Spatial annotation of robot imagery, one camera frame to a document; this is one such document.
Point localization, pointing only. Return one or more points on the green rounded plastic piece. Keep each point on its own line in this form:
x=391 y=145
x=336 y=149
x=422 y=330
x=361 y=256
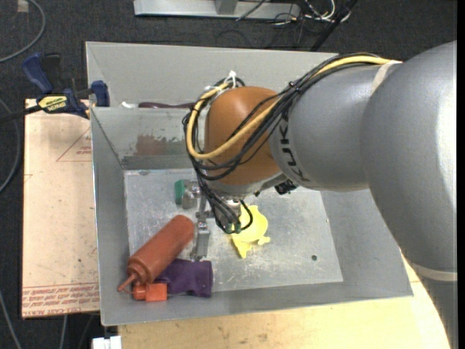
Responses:
x=179 y=192

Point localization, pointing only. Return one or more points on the grey metal bin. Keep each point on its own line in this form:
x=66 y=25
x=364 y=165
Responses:
x=290 y=231

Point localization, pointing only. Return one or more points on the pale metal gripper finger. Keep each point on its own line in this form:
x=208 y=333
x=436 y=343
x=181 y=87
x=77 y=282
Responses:
x=189 y=200
x=202 y=244

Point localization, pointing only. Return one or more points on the dark maroon long object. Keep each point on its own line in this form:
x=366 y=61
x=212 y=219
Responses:
x=163 y=104

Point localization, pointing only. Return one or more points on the yellow plastic toy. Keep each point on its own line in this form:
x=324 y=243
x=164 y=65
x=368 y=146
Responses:
x=254 y=227

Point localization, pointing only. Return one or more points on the brown cardboard board red print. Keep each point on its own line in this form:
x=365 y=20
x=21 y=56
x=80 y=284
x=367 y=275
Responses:
x=58 y=202

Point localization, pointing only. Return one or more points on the purple cloth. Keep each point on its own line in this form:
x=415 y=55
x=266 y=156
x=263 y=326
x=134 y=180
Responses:
x=190 y=276

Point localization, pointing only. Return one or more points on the orange plastic cap piece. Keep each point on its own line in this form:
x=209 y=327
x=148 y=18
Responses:
x=156 y=292

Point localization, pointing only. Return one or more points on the red-brown squeeze bottle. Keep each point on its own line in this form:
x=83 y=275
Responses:
x=163 y=247

